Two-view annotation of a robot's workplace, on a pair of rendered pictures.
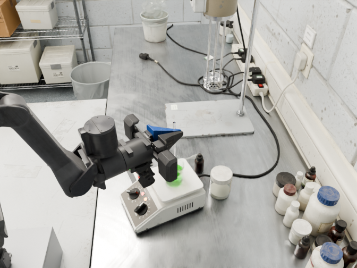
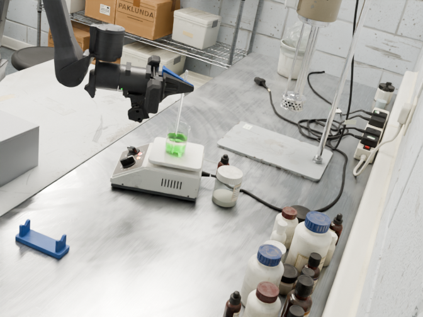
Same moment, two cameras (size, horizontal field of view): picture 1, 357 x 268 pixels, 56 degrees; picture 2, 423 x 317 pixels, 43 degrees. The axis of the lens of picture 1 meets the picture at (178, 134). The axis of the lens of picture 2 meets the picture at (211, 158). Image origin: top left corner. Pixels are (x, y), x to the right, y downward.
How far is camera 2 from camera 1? 0.62 m
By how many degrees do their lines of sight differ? 23
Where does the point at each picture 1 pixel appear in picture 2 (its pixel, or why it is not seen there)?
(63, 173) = (61, 53)
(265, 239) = (233, 251)
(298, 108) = (377, 166)
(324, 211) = (302, 235)
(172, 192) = (165, 158)
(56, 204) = (63, 138)
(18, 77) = not seen: hidden behind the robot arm
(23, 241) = (9, 121)
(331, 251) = (269, 251)
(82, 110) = not seen: hidden behind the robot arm
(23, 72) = not seen: hidden behind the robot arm
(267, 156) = (311, 203)
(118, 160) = (113, 71)
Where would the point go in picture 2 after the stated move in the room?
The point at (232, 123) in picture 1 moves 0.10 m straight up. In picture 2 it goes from (299, 163) to (309, 131)
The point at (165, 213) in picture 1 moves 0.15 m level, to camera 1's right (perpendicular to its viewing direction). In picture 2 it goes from (147, 176) to (204, 203)
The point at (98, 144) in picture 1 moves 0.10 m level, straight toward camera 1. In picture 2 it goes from (100, 41) to (78, 55)
